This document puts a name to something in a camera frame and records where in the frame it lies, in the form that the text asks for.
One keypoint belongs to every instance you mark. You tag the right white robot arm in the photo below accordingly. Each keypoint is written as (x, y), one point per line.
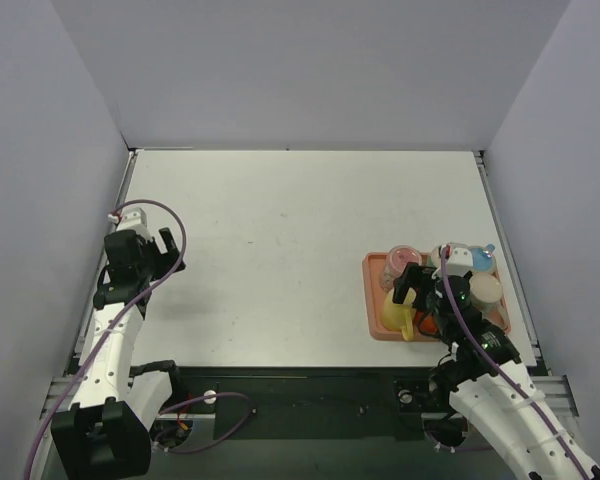
(487, 383)

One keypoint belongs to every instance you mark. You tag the aluminium frame rail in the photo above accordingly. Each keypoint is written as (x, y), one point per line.
(557, 391)

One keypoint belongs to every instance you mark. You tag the yellow mug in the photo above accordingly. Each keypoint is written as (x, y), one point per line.
(399, 317)

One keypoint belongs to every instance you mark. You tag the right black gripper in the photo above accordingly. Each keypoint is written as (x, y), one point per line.
(417, 282)

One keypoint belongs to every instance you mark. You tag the cream seahorse pattern mug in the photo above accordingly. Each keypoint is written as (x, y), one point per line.
(486, 292)

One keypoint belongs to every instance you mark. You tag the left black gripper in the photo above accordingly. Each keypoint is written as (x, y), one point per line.
(147, 248)

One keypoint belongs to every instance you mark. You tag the pink ghost pattern mug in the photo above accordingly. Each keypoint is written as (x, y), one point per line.
(396, 261)

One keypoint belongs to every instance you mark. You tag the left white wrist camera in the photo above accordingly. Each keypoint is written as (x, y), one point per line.
(134, 219)

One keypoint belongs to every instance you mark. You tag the salmon pink tray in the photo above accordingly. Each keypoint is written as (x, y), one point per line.
(372, 267)

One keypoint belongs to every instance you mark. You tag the blue mug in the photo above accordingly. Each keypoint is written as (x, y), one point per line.
(483, 258)

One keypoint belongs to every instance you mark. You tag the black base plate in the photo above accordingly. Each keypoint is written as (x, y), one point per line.
(322, 403)

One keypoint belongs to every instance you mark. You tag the orange mug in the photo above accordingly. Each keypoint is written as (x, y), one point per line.
(427, 325)

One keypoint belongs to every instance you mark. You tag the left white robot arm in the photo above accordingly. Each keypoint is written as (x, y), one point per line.
(105, 431)

